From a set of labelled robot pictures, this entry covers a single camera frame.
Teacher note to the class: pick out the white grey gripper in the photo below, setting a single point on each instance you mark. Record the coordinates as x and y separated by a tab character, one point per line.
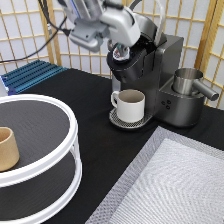
118	25

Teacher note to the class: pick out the grey pod coffee machine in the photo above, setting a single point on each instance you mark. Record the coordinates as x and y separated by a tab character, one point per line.
150	69

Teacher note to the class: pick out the white coffee pod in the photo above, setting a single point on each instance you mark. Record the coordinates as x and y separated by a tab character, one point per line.
118	57

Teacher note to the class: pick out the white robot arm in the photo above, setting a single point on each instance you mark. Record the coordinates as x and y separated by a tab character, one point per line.
95	20

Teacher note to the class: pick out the white ceramic mug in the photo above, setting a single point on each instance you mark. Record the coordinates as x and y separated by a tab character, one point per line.
129	105

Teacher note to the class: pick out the steel milk frother jug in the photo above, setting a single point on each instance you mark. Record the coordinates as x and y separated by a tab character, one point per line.
188	81

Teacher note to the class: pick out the wooden shoji screen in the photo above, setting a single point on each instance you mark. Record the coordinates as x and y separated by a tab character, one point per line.
24	31

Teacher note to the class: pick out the blue ribbed metal block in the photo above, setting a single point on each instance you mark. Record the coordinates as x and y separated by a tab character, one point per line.
30	75

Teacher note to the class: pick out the black tablecloth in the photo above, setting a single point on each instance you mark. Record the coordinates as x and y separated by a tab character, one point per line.
105	150

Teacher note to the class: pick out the white two-tier round shelf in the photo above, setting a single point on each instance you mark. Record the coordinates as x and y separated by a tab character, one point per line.
49	170

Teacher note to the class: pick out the grey woven placemat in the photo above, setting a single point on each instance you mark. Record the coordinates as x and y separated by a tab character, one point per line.
172	180

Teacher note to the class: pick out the tan wooden cup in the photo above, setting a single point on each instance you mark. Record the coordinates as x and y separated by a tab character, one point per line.
9	153

